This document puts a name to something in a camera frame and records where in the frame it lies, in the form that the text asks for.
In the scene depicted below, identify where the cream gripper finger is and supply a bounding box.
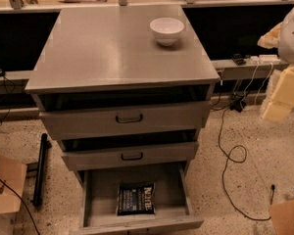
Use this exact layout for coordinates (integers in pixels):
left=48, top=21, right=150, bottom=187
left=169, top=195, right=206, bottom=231
left=258, top=23, right=282, bottom=49
left=260, top=65, right=294, bottom=122

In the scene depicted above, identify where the blue chip bag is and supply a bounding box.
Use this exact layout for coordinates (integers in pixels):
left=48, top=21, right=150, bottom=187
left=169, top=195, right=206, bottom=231
left=116, top=184, right=155, bottom=215

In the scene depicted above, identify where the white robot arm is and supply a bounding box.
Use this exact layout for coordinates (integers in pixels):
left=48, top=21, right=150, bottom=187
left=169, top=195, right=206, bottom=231
left=258, top=7, right=294, bottom=122

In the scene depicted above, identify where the grey drawer cabinet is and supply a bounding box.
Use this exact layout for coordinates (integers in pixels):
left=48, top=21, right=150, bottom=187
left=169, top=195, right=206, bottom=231
left=24, top=4, right=221, bottom=181

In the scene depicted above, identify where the grey middle drawer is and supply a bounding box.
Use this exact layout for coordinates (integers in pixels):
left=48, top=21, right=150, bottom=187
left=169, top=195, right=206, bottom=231
left=62, top=141, right=199, bottom=171

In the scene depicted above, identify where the grey open bottom drawer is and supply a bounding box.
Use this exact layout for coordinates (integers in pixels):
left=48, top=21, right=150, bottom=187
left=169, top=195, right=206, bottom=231
left=70, top=163, right=203, bottom=235

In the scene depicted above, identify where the grey top drawer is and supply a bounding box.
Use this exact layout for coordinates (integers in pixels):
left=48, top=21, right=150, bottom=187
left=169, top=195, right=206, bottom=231
left=40, top=102, right=210, bottom=140

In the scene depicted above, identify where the white power strip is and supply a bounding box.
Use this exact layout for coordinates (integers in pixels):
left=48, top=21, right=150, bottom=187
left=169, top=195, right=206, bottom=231
left=250, top=54, right=280, bottom=64

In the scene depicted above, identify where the small black device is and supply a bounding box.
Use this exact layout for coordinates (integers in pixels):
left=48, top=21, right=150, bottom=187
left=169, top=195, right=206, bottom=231
left=231, top=54, right=246, bottom=66

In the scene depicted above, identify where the white ceramic bowl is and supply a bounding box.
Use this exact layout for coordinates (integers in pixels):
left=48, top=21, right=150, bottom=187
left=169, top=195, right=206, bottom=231
left=150, top=18, right=184, bottom=46

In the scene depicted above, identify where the brown cardboard box right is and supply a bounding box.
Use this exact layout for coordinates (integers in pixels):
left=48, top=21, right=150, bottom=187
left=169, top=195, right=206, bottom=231
left=269, top=200, right=294, bottom=235

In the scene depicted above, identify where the brown cardboard box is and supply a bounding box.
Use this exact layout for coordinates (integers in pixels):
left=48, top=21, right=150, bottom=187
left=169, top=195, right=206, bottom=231
left=269, top=200, right=294, bottom=235
left=0, top=155, right=26, bottom=235

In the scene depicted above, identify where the black metal bar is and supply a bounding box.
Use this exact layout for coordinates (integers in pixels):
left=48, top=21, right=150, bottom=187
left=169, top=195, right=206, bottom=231
left=32, top=133, right=48, bottom=207

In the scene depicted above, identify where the brown cardboard box left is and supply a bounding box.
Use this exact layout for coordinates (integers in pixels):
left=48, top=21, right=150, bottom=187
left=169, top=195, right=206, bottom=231
left=0, top=155, right=26, bottom=235

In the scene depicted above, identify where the black floor cable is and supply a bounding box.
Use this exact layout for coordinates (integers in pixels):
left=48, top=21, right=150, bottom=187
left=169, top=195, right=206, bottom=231
left=211, top=96, right=276, bottom=222

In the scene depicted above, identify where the black top drawer handle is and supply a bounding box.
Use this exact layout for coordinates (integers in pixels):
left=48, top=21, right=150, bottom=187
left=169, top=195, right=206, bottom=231
left=115, top=114, right=143, bottom=124

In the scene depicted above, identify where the black drawer handle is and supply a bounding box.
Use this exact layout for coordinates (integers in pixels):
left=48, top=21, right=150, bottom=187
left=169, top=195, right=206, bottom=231
left=121, top=153, right=143, bottom=162
left=115, top=114, right=143, bottom=124

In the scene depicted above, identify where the black middle drawer handle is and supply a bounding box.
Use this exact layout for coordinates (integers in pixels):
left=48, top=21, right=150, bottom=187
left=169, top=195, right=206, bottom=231
left=121, top=153, right=143, bottom=162

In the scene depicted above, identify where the black cable over box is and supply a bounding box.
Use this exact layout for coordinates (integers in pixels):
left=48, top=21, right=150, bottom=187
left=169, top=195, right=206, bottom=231
left=0, top=169, right=42, bottom=235

